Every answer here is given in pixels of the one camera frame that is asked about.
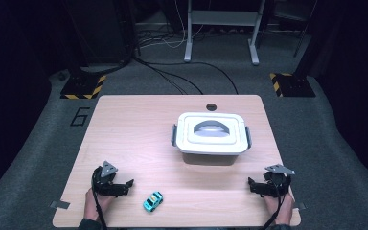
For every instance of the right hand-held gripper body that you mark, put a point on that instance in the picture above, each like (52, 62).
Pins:
(278, 183)

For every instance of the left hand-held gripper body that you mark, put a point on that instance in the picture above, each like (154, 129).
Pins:
(103, 187)

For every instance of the turquoise toy car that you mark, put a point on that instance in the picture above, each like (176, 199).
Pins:
(153, 201)

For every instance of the clear plastic storage box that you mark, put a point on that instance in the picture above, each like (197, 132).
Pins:
(209, 159)

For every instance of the person's left hand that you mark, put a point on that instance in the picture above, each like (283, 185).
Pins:
(92, 207)

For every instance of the person's right hand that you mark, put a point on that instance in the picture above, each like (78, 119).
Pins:
(284, 209)

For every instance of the dark round table grommet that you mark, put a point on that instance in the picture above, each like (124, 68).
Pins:
(211, 107)

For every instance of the dark equipment cabinet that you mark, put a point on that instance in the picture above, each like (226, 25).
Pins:
(102, 32)

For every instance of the black base plate striped edge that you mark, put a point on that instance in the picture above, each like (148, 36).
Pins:
(81, 86)
(295, 86)

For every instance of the white metal stand frame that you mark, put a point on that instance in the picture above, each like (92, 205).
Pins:
(223, 17)

